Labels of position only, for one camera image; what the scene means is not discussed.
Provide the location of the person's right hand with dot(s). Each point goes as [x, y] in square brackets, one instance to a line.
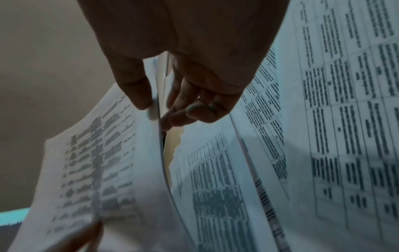
[187, 32]

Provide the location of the person's left hand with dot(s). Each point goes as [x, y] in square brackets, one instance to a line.
[89, 238]

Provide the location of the printed paper sheet with list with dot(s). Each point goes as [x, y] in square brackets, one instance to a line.
[93, 167]

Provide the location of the light blue board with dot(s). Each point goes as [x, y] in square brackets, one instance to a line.
[12, 216]

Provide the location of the printed paper sheet with table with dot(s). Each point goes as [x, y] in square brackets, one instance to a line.
[215, 196]
[265, 118]

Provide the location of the large printed sheet with table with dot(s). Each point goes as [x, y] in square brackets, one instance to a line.
[343, 123]

